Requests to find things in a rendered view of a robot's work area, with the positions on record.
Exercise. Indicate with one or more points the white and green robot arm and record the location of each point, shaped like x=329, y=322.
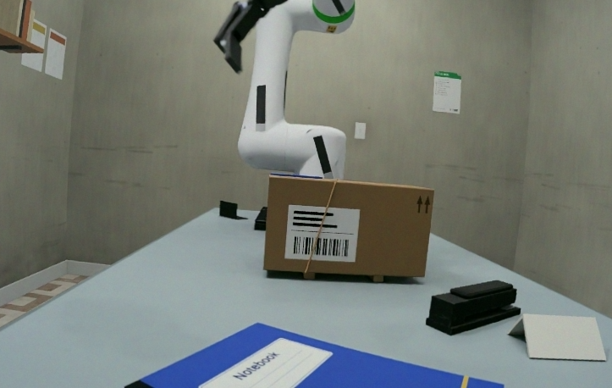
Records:
x=266, y=141

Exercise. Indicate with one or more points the black stapler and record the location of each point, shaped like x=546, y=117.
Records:
x=463, y=308

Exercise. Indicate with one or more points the blue notebook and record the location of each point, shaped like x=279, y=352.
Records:
x=262, y=356

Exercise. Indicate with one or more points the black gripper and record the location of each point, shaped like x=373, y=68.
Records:
x=242, y=24

